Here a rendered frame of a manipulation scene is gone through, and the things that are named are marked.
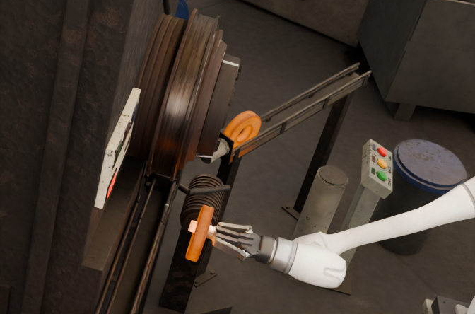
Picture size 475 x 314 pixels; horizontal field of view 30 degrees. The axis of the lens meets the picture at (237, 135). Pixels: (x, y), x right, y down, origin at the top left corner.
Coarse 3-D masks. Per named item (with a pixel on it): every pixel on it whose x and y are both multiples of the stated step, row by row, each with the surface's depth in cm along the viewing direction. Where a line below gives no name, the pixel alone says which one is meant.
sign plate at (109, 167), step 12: (132, 96) 215; (132, 108) 212; (120, 120) 207; (120, 132) 203; (108, 144) 199; (108, 156) 199; (120, 156) 215; (108, 168) 201; (108, 180) 203; (96, 204) 208
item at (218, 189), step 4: (180, 184) 292; (180, 188) 291; (184, 188) 291; (200, 188) 297; (204, 188) 299; (208, 188) 300; (212, 188) 301; (216, 188) 302; (220, 188) 303; (224, 188) 304; (228, 188) 305; (184, 192) 291; (188, 192) 291; (192, 192) 292; (196, 192) 294; (200, 192) 296; (204, 192) 298; (208, 192) 300; (212, 192) 301
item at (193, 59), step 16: (208, 16) 239; (192, 32) 227; (208, 32) 228; (192, 48) 224; (208, 48) 223; (192, 64) 222; (176, 80) 221; (192, 80) 221; (176, 96) 221; (192, 96) 220; (176, 112) 221; (160, 128) 223; (176, 128) 223; (160, 144) 226; (176, 144) 225; (160, 160) 230; (176, 160) 227
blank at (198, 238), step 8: (208, 208) 242; (200, 216) 238; (208, 216) 239; (200, 224) 237; (208, 224) 237; (200, 232) 237; (192, 240) 237; (200, 240) 237; (192, 248) 237; (200, 248) 237; (192, 256) 239
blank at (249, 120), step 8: (248, 112) 303; (232, 120) 301; (240, 120) 300; (248, 120) 302; (256, 120) 306; (232, 128) 300; (240, 128) 302; (248, 128) 309; (256, 128) 309; (232, 136) 301; (240, 136) 310; (248, 136) 309
